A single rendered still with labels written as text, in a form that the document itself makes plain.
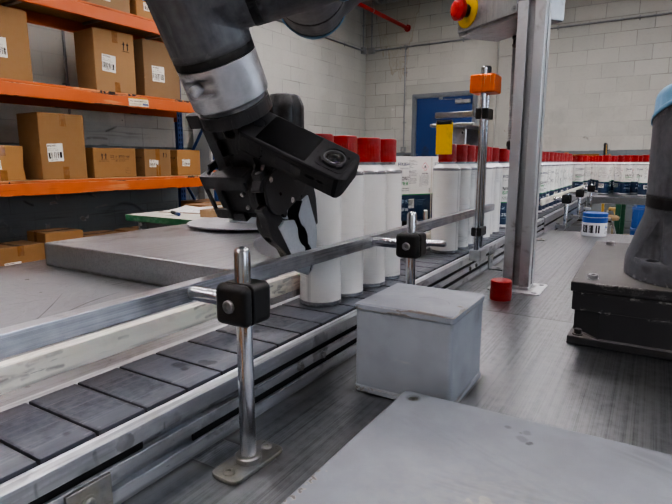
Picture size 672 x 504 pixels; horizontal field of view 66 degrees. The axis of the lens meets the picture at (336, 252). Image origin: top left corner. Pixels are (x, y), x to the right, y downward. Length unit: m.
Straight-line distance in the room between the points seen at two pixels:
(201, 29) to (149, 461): 0.34
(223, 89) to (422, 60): 8.92
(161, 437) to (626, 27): 8.48
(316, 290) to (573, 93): 8.10
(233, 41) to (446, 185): 0.60
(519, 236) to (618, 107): 7.60
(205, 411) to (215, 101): 0.27
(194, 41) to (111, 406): 0.29
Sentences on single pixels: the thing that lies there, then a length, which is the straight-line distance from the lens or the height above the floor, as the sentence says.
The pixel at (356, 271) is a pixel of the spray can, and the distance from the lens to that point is 0.67.
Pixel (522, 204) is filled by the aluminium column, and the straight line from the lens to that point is 0.95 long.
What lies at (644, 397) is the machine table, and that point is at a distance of 0.60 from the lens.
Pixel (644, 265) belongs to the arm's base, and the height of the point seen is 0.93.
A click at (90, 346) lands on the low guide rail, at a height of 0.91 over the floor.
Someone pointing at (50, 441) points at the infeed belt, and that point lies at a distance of 0.39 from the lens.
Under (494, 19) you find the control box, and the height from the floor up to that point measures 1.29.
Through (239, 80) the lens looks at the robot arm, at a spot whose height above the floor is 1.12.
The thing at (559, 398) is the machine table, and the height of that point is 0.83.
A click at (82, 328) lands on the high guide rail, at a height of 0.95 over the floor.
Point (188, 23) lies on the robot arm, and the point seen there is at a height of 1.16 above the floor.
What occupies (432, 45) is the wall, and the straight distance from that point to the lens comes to 9.35.
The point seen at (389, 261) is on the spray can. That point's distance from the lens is 0.77.
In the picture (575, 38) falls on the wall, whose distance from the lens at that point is 8.74.
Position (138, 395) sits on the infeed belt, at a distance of 0.43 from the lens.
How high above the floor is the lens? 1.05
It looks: 10 degrees down
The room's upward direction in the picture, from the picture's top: straight up
